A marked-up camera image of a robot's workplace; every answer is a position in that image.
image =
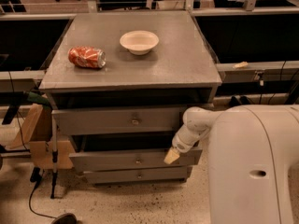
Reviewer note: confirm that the grey top drawer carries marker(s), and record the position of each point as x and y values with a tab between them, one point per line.
132	119

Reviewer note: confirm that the black shoe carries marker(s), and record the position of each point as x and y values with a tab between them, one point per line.
67	218

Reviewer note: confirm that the crushed orange soda can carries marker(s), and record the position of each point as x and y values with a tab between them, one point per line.
87	57

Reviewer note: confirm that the black stand foot right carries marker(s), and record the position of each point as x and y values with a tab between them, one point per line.
243	100

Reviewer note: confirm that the green handled tool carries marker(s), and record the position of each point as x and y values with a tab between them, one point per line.
37	98

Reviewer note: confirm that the white paper bowl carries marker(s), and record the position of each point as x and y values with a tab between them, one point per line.
139	42

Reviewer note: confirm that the silver black tripod leg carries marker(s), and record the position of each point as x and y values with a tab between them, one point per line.
54	158

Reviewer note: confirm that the grey bottom drawer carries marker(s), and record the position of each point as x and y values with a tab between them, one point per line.
138	175

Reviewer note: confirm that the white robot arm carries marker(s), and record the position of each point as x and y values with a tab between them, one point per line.
250	152

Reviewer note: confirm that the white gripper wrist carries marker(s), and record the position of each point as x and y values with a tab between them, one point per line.
181	145

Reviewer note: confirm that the grey drawer cabinet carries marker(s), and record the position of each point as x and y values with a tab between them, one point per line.
178	71

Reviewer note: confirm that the grey drawer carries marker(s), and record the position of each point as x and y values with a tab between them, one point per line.
138	175
132	119
130	159

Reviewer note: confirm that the wooden stand left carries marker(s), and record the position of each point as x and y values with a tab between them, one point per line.
36	132

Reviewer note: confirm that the small beige scrap on rail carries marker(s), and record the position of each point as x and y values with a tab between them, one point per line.
240	65

